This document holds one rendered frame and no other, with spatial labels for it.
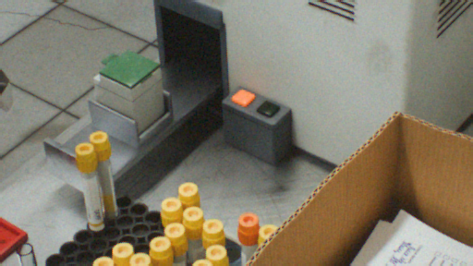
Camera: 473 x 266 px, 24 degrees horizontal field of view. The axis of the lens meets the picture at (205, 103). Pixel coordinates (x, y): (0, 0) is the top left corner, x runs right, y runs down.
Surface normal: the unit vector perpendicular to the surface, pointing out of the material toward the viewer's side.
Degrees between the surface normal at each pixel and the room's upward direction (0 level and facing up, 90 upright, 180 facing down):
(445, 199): 89
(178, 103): 0
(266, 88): 90
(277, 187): 0
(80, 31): 0
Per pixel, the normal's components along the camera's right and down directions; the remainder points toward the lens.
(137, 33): -0.06, -0.77
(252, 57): -0.62, 0.52
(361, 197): 0.80, 0.33
